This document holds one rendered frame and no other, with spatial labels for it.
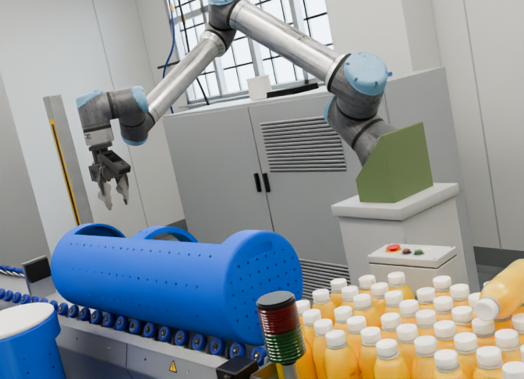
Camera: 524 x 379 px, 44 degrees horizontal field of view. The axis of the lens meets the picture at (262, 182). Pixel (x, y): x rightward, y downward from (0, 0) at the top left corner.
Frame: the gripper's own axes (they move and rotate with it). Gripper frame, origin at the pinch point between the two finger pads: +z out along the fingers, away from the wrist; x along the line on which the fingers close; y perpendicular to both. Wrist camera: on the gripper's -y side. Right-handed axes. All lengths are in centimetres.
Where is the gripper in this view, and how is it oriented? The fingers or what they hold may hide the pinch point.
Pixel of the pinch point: (118, 203)
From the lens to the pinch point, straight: 214.2
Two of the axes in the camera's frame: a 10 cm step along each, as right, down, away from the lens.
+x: -6.9, 2.5, -6.8
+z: 2.0, 9.7, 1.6
